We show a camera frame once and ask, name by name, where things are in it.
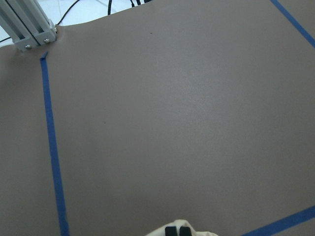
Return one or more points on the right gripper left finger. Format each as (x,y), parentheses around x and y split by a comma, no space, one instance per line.
(170,231)

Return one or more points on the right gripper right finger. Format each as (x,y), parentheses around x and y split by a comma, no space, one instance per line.
(184,231)

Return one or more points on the aluminium frame post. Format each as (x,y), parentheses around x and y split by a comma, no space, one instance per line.
(26,23)

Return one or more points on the beige long-sleeve printed shirt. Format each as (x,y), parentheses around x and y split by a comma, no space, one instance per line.
(179,227)

